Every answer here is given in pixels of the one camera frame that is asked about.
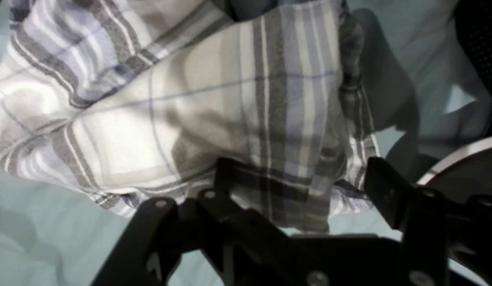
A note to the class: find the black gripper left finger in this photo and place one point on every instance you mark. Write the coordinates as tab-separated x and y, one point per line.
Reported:
225	179

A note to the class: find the light blue bed sheet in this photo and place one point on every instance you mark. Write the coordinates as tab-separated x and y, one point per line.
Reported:
425	98

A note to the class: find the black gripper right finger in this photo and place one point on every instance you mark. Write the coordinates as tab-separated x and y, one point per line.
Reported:
388	190

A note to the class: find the checked white blue trousers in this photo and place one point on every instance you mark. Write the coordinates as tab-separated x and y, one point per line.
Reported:
125	101

